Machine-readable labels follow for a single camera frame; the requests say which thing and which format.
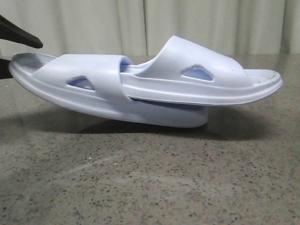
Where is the white pleated curtain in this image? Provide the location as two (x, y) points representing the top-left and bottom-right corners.
(0, 0), (300, 56)

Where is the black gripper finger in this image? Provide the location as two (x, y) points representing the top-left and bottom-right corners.
(0, 58), (13, 79)
(0, 16), (43, 49)

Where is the light blue slipper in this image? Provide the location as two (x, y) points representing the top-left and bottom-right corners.
(9, 53), (208, 128)
(120, 36), (283, 105)

